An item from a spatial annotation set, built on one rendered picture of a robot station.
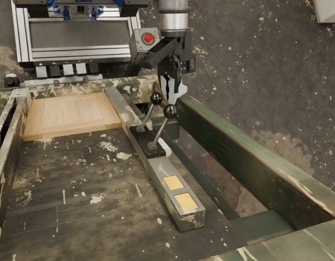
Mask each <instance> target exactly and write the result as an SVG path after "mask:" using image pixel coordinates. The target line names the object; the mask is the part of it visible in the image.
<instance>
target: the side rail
mask: <svg viewBox="0 0 335 261"><path fill-rule="evenodd" d="M155 92H159V93H161V94H162V96H163V101H162V103H161V104H159V106H160V107H161V108H162V109H164V107H165V106H166V105H168V103H167V102H166V100H165V98H164V95H163V93H162V90H161V88H160V84H159V80H155ZM175 106H176V107H177V109H178V115H177V117H176V118H177V119H178V120H179V121H180V126H181V127H182V128H183V129H184V130H185V131H186V132H187V133H188V134H189V135H190V136H191V137H193V138H194V139H195V140H196V141H197V142H198V143H199V144H200V145H201V146H202V147H203V148H204V149H205V150H206V151H207V152H208V153H209V154H210V155H211V156H212V157H213V158H214V159H215V160H216V161H217V162H219V163H220V164H221V165H222V166H223V167H224V168H225V169H226V170H227V171H228V172H229V173H230V174H231V175H232V176H234V177H235V178H236V179H237V180H238V181H239V182H240V183H241V184H242V185H243V186H244V187H245V188H246V189H247V190H248V191H249V192H250V193H251V194H252V195H253V196H254V197H255V198H256V199H257V200H258V201H259V202H261V203H262V204H263V205H264V206H265V207H266V208H267V209H268V210H272V209H275V210H276V211H277V212H278V213H280V214H281V215H282V216H283V217H284V218H285V219H286V220H287V221H288V222H289V223H290V224H291V225H292V226H294V227H295V229H296V230H297V231H298V230H301V229H304V228H308V227H311V226H314V225H317V224H321V223H324V222H328V221H331V220H334V219H335V192H334V191H332V190H331V189H330V188H328V187H326V186H325V185H323V184H322V183H320V182H319V181H317V180H316V179H314V178H313V177H311V176H310V175H308V174H307V173H306V172H304V171H303V170H301V169H300V168H298V167H297V166H295V165H294V164H292V163H291V162H289V161H288V160H286V159H284V158H283V157H281V156H280V155H278V154H277V153H275V152H274V151H272V150H271V149H269V148H268V147H266V146H265V145H263V144H262V143H261V142H259V141H258V140H256V139H255V138H253V137H252V136H250V135H249V134H247V133H245V132H244V131H242V130H241V129H239V128H238V127H236V126H235V125H233V124H232V123H230V122H229V121H227V120H226V119H224V118H223V117H221V116H220V115H218V114H217V113H216V112H214V111H213V110H211V109H210V108H208V107H207V106H205V105H204V104H202V103H201V102H199V101H198V100H196V99H195V98H193V97H192V96H190V95H189V94H187V93H185V94H183V95H182V96H180V97H178V98H177V100H176V103H175Z"/></svg>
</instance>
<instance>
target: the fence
mask: <svg viewBox="0 0 335 261"><path fill-rule="evenodd" d="M104 91H105V94H106V95H107V97H108V99H109V101H110V102H111V104H112V106H113V108H114V109H115V111H116V113H117V115H118V117H119V118H120V120H121V121H122V127H123V129H124V131H125V133H126V134H127V136H128V138H129V140H130V142H131V144H132V145H133V147H134V149H135V150H136V152H137V154H138V156H139V158H140V159H141V161H142V163H143V165H144V167H145V168H146V170H147V172H148V174H149V176H150V178H151V179H152V181H153V183H154V185H155V187H156V188H157V190H158V192H159V194H160V196H161V198H162V199H163V201H164V203H165V205H166V207H167V208H168V210H169V212H170V214H171V216H172V217H173V219H174V221H175V223H176V225H177V227H178V228H179V230H180V232H184V231H188V230H191V229H195V228H199V227H202V226H205V208H204V206H203V205H202V204H201V202H200V201H199V200H198V198H197V197H196V195H195V194H194V193H193V191H192V190H191V188H190V187H189V186H188V184H187V183H186V182H185V180H184V179H183V178H182V176H181V175H180V174H179V172H178V171H177V170H176V168H175V167H174V166H173V164H172V163H171V162H170V160H169V159H168V157H167V156H162V157H156V158H151V159H147V157H146V156H145V154H144V152H143V151H142V149H141V148H140V146H139V144H138V143H137V141H136V139H135V138H134V136H133V134H132V133H131V131H130V126H137V125H141V124H142V122H141V121H140V120H139V118H138V117H137V116H136V114H135V113H134V111H133V110H132V109H131V107H130V106H129V105H128V103H127V102H126V101H125V99H124V98H123V97H122V95H121V94H120V93H119V91H118V90H117V89H116V87H115V86H111V87H106V88H104ZM170 176H177V178H178V179H179V181H180V182H181V184H182V185H183V186H184V187H182V188H177V189H174V190H170V189H169V187H168V185H167V184H166V182H165V181H164V179H163V178H165V177H170ZM185 193H189V195H190V196H191V198H192V199H193V201H194V202H195V203H196V205H197V206H198V208H194V209H190V210H186V211H183V209H182V208H181V206H180V205H179V203H178V201H177V200H176V198H175V197H174V196H176V195H180V194H185Z"/></svg>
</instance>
